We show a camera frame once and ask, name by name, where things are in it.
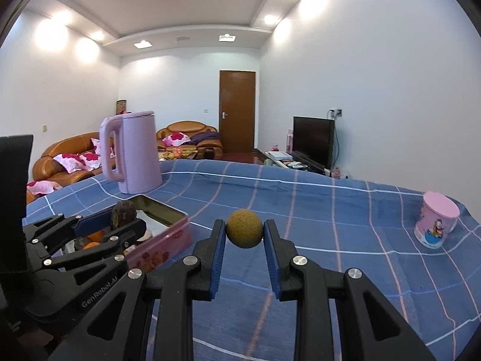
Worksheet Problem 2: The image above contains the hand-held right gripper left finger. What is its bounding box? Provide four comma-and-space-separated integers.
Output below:
47, 218, 227, 361

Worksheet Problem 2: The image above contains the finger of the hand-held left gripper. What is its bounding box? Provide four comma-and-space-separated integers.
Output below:
41, 218, 147, 271
22, 211, 115, 258

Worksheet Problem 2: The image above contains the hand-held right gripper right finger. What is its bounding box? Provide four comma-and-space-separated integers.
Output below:
263, 219, 437, 361

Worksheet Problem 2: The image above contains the dark brown round fruit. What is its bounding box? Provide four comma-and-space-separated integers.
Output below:
110, 200, 136, 230

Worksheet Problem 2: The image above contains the pink tin box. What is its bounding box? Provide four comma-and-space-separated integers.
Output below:
64, 194, 194, 273

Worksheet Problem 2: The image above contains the longan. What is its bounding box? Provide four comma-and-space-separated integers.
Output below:
226, 209, 264, 249

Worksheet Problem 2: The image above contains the pink floral cushion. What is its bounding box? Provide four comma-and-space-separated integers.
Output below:
53, 153, 88, 174
162, 132, 191, 147
91, 137, 113, 159
79, 151, 103, 170
26, 180, 63, 196

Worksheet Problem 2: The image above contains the blue checked tablecloth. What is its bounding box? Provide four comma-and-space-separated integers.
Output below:
23, 159, 481, 361

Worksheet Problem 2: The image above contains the pink electric kettle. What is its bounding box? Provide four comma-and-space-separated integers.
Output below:
99, 110, 163, 195

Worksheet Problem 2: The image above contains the coffee table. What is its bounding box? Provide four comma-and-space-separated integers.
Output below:
158, 149, 199, 162

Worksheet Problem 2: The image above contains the dark wooden television stand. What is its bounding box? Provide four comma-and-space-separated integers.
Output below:
256, 148, 331, 177

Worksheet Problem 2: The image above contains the brown leather armchair sofa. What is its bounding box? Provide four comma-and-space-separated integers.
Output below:
156, 121, 223, 159

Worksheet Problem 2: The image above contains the purple blanket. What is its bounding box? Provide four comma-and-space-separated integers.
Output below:
190, 131, 220, 145

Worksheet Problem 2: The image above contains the black television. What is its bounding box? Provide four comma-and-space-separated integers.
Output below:
292, 116, 336, 175

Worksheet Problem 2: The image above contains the brown wooden door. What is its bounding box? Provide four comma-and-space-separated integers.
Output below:
219, 70, 256, 153

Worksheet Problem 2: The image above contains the pink cartoon cup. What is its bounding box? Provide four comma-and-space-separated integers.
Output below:
414, 191, 461, 249

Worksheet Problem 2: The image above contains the black power cable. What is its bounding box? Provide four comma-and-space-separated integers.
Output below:
332, 117, 341, 170

